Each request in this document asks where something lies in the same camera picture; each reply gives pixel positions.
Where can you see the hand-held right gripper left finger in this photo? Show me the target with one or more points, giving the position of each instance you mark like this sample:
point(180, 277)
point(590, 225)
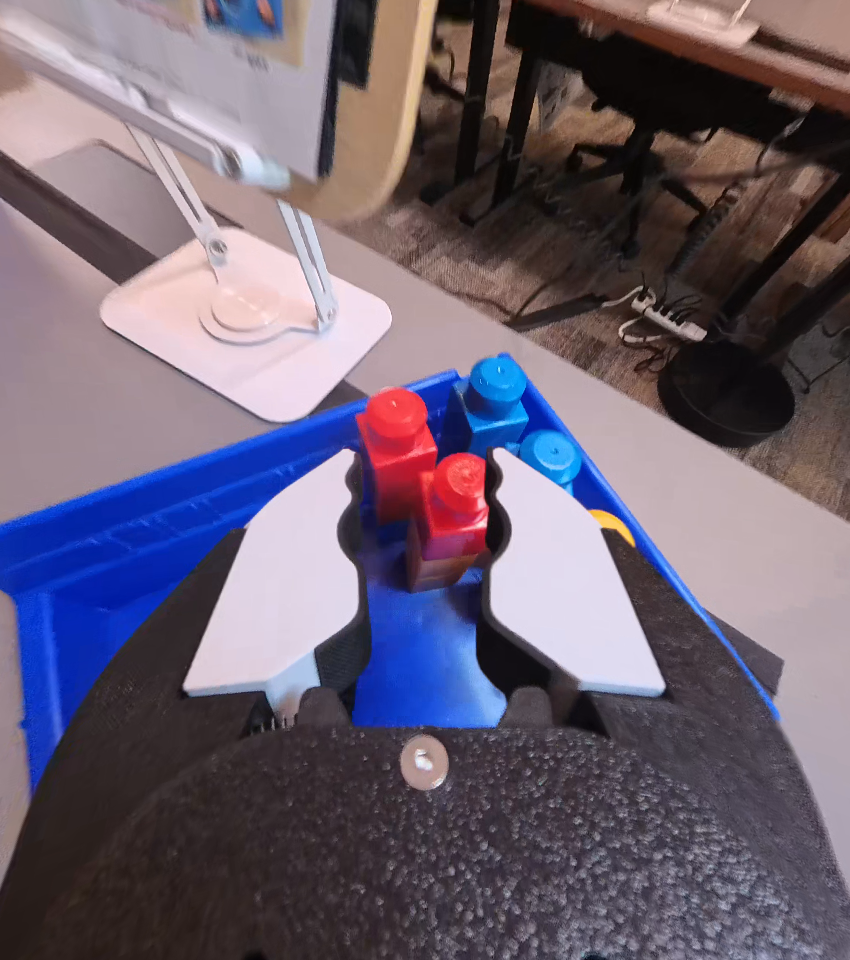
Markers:
point(275, 592)

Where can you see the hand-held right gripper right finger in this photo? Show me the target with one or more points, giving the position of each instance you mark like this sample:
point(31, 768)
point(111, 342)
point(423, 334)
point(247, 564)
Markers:
point(567, 600)

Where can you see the blue mega block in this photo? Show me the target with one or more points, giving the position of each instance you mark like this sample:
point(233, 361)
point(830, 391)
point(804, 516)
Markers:
point(552, 457)
point(496, 397)

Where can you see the red mega block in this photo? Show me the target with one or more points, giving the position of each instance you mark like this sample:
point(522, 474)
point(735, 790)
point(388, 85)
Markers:
point(458, 495)
point(398, 510)
point(395, 435)

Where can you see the blue plastic bin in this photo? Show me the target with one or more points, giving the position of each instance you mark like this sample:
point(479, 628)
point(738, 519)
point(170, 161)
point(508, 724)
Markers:
point(132, 540)

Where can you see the black round base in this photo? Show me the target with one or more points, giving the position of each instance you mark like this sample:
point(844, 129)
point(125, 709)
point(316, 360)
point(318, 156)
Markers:
point(725, 397)

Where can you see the white document stand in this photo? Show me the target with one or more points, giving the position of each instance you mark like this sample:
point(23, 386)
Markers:
point(244, 337)
point(702, 22)

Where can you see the white power strip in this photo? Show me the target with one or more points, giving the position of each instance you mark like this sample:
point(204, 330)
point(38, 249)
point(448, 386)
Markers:
point(665, 315)

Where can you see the black office chair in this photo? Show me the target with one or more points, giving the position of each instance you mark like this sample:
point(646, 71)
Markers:
point(635, 135)

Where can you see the printed instruction sheet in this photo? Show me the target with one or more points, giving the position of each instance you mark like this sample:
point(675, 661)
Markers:
point(169, 45)

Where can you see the wooden desk with black legs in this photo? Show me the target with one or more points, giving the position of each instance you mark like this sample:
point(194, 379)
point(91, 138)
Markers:
point(770, 60)

